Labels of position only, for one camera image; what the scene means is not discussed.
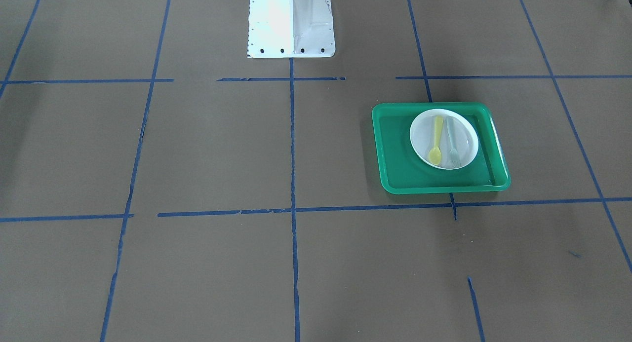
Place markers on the yellow plastic spoon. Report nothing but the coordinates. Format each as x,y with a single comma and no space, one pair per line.
435,155

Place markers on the green plastic tray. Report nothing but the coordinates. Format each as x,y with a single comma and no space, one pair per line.
403,172

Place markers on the white round plate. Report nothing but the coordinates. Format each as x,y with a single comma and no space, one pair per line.
421,138

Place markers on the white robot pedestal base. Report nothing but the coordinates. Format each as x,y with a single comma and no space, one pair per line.
290,28

